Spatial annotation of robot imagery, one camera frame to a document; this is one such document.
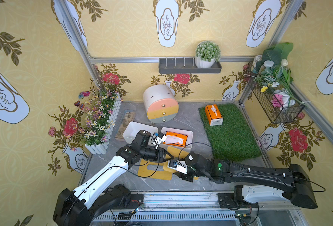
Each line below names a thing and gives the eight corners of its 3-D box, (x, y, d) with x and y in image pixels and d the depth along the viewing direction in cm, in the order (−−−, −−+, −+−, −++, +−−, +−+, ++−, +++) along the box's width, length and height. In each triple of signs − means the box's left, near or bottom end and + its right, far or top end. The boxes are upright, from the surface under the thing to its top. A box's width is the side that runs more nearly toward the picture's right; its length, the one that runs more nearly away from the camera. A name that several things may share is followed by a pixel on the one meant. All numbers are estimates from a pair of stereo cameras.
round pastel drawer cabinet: (151, 128, 106) (147, 107, 88) (144, 106, 121) (140, 83, 103) (183, 120, 111) (185, 98, 93) (172, 99, 126) (173, 77, 108)
